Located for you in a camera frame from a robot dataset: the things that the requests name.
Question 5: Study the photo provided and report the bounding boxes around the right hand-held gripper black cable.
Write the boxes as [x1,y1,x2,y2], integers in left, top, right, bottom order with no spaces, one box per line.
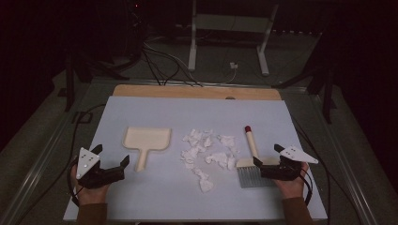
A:
[298,167,314,208]

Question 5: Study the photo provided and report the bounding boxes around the long black cable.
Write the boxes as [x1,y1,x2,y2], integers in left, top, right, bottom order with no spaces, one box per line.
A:
[291,115,332,225]
[13,103,107,225]

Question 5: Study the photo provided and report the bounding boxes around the left hand-held gripper black cable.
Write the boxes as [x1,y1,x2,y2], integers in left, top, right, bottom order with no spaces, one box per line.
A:
[67,155,83,208]

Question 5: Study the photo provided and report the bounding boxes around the pile of white paper scraps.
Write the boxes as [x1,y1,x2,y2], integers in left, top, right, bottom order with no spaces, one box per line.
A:
[180,127,240,193]

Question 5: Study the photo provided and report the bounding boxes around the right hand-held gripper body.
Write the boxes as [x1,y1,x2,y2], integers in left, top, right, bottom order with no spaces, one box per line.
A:
[260,144,319,182]

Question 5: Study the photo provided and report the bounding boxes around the hand-held gripper black cable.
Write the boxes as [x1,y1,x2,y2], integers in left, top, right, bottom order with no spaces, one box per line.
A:
[298,167,314,208]
[67,155,83,208]

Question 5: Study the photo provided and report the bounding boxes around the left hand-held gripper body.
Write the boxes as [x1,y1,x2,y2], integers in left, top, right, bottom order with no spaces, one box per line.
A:
[76,147,126,190]

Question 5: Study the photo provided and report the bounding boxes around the white table mat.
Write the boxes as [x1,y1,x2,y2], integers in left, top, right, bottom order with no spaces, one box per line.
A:
[63,96,329,221]

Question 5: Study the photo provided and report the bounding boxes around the white floor cable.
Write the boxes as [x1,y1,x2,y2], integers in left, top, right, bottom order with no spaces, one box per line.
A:
[143,42,237,87]

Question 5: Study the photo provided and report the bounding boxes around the cream plastic dustpan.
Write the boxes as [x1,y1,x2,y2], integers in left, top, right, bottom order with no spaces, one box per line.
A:
[121,126,173,173]

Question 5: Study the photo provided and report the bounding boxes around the black metal stand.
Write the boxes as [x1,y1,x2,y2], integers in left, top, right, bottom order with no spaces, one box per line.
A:
[63,51,131,113]
[270,31,338,125]

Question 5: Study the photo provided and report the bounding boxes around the person's left hand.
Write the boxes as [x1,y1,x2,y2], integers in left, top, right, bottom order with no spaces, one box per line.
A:
[69,164,111,206]

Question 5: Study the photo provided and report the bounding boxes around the white metal stand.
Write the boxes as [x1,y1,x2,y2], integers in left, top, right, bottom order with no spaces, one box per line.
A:
[187,0,280,77]

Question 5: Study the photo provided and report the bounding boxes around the metal rail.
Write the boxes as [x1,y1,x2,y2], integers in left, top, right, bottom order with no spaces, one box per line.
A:
[281,86,381,225]
[0,79,95,225]

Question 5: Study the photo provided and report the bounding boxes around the person's right hand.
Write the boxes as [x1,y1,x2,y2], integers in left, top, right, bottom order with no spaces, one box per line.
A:
[272,162,311,200]

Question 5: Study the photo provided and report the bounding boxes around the bundle of black floor cables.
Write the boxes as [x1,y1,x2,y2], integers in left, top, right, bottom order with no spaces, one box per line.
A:
[140,37,205,87]

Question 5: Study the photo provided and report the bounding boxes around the cream brush with red tip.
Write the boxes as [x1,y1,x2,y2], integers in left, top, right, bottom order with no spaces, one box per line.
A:
[236,125,282,189]

